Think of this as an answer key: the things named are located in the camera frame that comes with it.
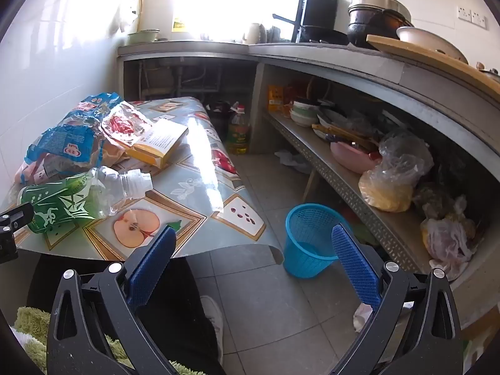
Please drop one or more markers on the pale pink plastic bag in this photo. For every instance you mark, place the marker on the pale pink plastic bag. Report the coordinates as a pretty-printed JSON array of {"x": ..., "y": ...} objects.
[{"x": 445, "y": 242}]

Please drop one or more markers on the stack of white bowls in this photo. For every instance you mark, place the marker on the stack of white bowls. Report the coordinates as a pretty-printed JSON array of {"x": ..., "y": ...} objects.
[{"x": 304, "y": 119}]

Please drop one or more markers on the yellow packet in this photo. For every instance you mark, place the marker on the yellow packet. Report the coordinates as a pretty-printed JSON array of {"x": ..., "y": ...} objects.
[{"x": 178, "y": 25}]

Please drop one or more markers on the steel pot lid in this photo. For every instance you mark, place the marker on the steel pot lid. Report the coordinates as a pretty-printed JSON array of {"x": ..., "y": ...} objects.
[{"x": 375, "y": 0}]

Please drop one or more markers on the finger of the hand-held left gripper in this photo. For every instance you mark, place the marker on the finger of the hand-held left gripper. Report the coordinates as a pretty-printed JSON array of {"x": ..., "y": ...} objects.
[
  {"x": 15, "y": 214},
  {"x": 7, "y": 247}
]

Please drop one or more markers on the wooden cutting board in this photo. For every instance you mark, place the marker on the wooden cutting board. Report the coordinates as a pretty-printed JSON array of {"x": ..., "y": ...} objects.
[{"x": 429, "y": 60}]

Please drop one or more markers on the white wall socket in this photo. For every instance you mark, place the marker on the white wall socket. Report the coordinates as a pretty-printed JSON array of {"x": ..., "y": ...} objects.
[{"x": 472, "y": 16}]

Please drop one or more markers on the red print clear packet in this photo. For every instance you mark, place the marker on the red print clear packet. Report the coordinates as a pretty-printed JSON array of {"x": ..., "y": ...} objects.
[{"x": 121, "y": 125}]

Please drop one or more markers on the grey concrete counter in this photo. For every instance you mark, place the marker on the grey concrete counter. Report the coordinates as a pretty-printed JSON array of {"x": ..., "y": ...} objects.
[{"x": 312, "y": 56}]

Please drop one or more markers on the pink plastic basin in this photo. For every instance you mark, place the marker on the pink plastic basin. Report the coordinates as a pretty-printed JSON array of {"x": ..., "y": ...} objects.
[{"x": 351, "y": 160}]

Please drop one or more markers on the clear bag with yellow contents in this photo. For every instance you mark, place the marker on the clear bag with yellow contents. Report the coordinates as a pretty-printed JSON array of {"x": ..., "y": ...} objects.
[{"x": 390, "y": 195}]

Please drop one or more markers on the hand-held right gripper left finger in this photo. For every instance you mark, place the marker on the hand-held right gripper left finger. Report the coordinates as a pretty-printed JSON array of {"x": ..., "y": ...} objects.
[{"x": 152, "y": 258}]

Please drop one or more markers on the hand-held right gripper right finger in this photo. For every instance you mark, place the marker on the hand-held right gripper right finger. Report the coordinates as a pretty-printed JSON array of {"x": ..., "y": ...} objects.
[{"x": 357, "y": 265}]

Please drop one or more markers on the orange packet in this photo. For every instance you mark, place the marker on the orange packet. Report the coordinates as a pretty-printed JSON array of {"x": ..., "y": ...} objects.
[{"x": 276, "y": 97}]

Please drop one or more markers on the yellow white cardboard box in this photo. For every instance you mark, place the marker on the yellow white cardboard box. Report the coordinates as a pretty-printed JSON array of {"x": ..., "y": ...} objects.
[{"x": 160, "y": 138}]

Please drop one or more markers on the black countertop appliance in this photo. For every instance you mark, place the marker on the black countertop appliance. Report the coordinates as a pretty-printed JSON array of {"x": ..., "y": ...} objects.
[{"x": 320, "y": 6}]

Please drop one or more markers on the green fuzzy garment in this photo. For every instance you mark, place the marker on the green fuzzy garment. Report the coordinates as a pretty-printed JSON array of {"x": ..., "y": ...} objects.
[{"x": 31, "y": 320}]

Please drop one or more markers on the black wok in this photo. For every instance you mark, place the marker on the black wok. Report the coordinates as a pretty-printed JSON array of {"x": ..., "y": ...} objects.
[{"x": 324, "y": 33}]

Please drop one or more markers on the blue plastic basket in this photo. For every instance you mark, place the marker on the blue plastic basket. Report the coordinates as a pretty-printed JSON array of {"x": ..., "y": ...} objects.
[{"x": 308, "y": 242}]

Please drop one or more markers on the white jug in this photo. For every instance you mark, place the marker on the white jug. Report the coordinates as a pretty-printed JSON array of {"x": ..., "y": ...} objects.
[{"x": 252, "y": 33}]

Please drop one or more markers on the perforated metal shelf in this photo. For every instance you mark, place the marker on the perforated metal shelf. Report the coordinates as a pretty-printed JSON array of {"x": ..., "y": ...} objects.
[{"x": 343, "y": 191}]

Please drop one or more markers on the person's black trousers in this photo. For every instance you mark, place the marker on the person's black trousers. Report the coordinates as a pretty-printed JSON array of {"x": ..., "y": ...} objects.
[{"x": 175, "y": 320}]

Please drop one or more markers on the white basin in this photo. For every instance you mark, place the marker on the white basin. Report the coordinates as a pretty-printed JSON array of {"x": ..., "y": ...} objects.
[{"x": 425, "y": 39}]

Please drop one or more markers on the cooking oil bottle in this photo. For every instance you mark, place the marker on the cooking oil bottle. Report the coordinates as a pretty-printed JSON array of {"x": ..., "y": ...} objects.
[{"x": 238, "y": 132}]

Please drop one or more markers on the fruit print tablecloth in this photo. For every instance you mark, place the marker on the fruit print tablecloth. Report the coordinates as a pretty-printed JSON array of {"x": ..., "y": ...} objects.
[{"x": 187, "y": 203}]

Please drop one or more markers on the blue print bread bag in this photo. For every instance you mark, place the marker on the blue print bread bag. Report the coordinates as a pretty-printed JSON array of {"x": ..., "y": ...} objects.
[{"x": 66, "y": 140}]

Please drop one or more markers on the person's white shoe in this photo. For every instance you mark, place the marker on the person's white shoe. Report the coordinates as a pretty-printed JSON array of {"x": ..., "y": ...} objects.
[{"x": 213, "y": 316}]

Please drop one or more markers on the hanging white plastic bag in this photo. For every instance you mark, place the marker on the hanging white plastic bag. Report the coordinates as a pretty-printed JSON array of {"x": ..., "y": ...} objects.
[{"x": 127, "y": 15}]

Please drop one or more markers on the stack of white plates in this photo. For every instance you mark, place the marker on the stack of white plates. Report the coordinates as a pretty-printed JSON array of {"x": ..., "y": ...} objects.
[{"x": 332, "y": 119}]

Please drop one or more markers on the black cooking pot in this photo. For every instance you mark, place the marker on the black cooking pot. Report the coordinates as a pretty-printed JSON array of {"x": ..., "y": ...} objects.
[{"x": 371, "y": 31}]

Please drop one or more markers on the green label plastic bottle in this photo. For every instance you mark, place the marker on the green label plastic bottle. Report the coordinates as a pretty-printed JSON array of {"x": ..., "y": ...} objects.
[{"x": 70, "y": 203}]

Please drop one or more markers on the white green bowl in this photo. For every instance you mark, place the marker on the white green bowl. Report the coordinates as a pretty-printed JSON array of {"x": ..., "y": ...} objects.
[{"x": 305, "y": 106}]

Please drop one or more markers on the green basin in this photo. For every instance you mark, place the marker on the green basin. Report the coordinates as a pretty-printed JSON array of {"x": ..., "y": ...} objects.
[{"x": 142, "y": 37}]

